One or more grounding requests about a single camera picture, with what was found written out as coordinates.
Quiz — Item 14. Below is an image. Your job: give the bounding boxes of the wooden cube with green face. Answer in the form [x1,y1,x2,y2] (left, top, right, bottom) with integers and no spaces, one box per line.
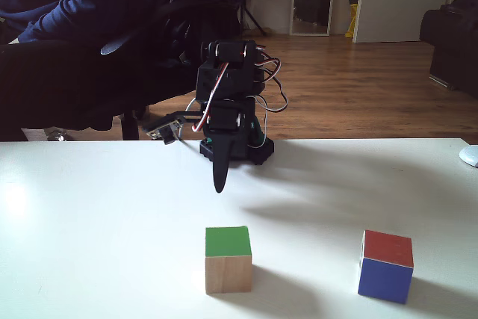
[205,226,253,294]

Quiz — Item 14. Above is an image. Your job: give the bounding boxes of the yellow bag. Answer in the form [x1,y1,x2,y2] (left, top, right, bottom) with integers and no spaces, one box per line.
[344,0,363,39]

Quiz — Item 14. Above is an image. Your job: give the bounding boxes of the white red black servo cable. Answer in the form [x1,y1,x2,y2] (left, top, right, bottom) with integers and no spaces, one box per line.
[191,61,231,133]
[257,55,290,114]

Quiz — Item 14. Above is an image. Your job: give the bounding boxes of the black sofa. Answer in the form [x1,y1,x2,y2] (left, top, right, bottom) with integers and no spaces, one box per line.
[419,0,478,98]

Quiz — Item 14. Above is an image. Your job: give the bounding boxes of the black office chair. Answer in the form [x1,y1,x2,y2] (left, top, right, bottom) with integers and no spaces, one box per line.
[121,0,268,140]

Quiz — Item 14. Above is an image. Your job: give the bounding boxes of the white door panel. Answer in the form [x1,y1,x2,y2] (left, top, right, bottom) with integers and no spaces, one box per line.
[352,0,462,44]

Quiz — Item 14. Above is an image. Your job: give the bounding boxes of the small circuit board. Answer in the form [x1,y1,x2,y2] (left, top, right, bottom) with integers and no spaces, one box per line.
[146,116,184,146]

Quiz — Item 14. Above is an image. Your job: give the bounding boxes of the white computer mouse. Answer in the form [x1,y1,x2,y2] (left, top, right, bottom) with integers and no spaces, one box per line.
[459,144,478,168]

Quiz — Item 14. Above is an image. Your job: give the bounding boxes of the person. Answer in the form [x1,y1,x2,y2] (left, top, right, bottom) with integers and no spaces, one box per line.
[0,0,202,141]

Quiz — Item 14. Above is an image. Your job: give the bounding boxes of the wooden cube with red face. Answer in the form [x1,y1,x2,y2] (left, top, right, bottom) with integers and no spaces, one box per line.
[357,229,415,304]

